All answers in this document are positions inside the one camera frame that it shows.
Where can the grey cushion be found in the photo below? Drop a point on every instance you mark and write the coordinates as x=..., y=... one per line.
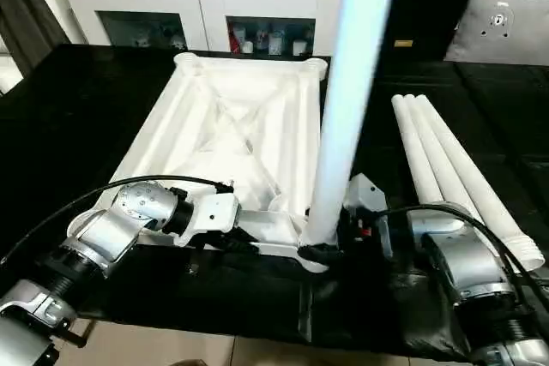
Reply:
x=502, y=27

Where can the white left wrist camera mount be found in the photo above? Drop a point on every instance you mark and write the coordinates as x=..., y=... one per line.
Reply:
x=214, y=211

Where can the black furniture with yellow label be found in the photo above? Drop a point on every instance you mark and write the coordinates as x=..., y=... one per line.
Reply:
x=412, y=6

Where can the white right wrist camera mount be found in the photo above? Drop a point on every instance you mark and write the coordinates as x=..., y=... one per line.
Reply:
x=366, y=194

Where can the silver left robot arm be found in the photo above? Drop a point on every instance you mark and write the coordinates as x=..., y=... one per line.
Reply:
x=111, y=229

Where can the grey curtain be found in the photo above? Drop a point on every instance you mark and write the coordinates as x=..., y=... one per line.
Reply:
x=25, y=19

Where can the black metal table frame leg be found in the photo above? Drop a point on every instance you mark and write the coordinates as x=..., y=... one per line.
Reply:
x=75, y=334

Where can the white plastic table top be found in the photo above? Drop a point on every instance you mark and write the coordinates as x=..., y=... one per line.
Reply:
x=223, y=134

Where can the white plastic table leg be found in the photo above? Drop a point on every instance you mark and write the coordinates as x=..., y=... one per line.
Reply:
x=450, y=160
x=480, y=186
x=347, y=104
x=416, y=151

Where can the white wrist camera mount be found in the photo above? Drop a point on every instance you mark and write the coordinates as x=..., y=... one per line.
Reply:
x=366, y=194
x=214, y=211

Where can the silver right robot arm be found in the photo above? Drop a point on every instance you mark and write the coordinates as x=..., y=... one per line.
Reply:
x=472, y=263

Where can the white glass-door cabinet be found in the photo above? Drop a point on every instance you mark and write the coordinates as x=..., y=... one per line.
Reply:
x=171, y=10

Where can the black work mat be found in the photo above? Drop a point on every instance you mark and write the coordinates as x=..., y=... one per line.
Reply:
x=64, y=126

